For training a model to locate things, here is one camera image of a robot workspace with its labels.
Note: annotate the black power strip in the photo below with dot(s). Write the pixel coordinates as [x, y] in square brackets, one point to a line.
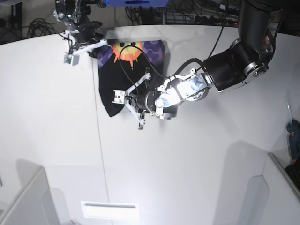
[215, 21]

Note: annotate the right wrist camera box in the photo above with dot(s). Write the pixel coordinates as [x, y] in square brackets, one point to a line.
[71, 59]

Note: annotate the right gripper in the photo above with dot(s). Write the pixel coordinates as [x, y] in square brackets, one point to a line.
[84, 38]

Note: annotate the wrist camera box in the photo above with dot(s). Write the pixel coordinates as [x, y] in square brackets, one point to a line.
[119, 97]
[71, 59]

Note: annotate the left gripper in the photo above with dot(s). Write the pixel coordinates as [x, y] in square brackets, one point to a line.
[140, 98]

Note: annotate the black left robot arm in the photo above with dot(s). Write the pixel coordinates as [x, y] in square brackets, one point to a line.
[247, 58]

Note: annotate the black keyboard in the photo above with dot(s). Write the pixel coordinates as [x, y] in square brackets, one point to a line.
[293, 170]

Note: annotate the blue plastic bin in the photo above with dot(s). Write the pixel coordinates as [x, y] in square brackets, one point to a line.
[142, 3]

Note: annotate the white left table divider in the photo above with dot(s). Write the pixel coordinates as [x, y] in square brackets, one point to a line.
[35, 202]

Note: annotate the white table divider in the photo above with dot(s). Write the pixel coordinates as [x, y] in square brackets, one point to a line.
[35, 202]
[255, 189]

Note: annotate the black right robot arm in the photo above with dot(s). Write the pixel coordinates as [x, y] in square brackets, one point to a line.
[76, 11]

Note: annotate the black T-shirt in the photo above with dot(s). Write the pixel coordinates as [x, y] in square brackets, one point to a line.
[123, 64]

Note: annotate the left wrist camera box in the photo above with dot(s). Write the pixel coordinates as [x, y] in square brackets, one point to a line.
[119, 97]

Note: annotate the white right table divider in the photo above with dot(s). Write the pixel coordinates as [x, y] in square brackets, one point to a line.
[255, 189]

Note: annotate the teal glue gun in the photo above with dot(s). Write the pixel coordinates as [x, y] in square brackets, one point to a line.
[293, 128]

